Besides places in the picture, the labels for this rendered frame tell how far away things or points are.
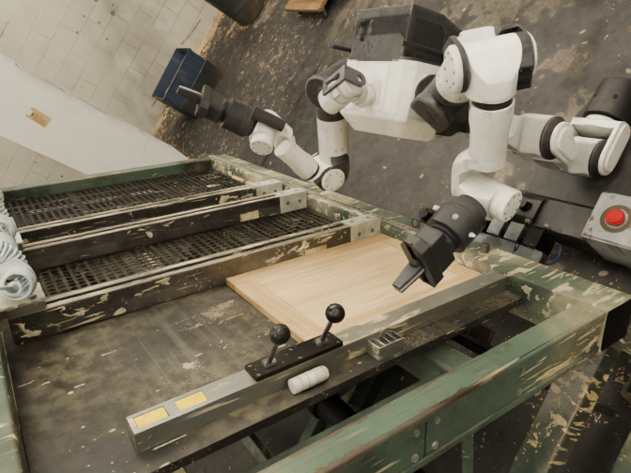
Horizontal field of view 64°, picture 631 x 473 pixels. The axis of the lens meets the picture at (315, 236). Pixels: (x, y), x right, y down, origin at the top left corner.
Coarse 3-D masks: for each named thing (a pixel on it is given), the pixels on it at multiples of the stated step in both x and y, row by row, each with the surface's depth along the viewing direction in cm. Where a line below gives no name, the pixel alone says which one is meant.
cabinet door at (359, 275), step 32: (320, 256) 151; (352, 256) 151; (384, 256) 150; (256, 288) 132; (288, 288) 132; (320, 288) 132; (352, 288) 131; (384, 288) 131; (416, 288) 130; (288, 320) 116; (320, 320) 116; (352, 320) 115
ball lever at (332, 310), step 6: (330, 306) 94; (336, 306) 93; (342, 306) 94; (330, 312) 93; (336, 312) 93; (342, 312) 93; (330, 318) 93; (336, 318) 93; (342, 318) 93; (330, 324) 96; (324, 330) 98; (324, 336) 99; (318, 342) 100; (324, 342) 101
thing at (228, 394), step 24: (456, 288) 124; (480, 288) 124; (504, 288) 131; (408, 312) 114; (432, 312) 116; (336, 336) 105; (360, 336) 105; (312, 360) 98; (336, 360) 102; (216, 384) 92; (240, 384) 91; (264, 384) 93; (168, 408) 86; (192, 408) 86; (216, 408) 88; (144, 432) 81; (168, 432) 84
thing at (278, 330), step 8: (272, 328) 87; (280, 328) 87; (288, 328) 88; (272, 336) 87; (280, 336) 86; (288, 336) 87; (280, 344) 87; (272, 352) 92; (264, 360) 94; (272, 360) 95
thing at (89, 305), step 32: (352, 224) 161; (0, 256) 108; (224, 256) 141; (256, 256) 143; (288, 256) 149; (96, 288) 123; (128, 288) 124; (160, 288) 129; (192, 288) 134; (32, 320) 113; (64, 320) 117; (96, 320) 121
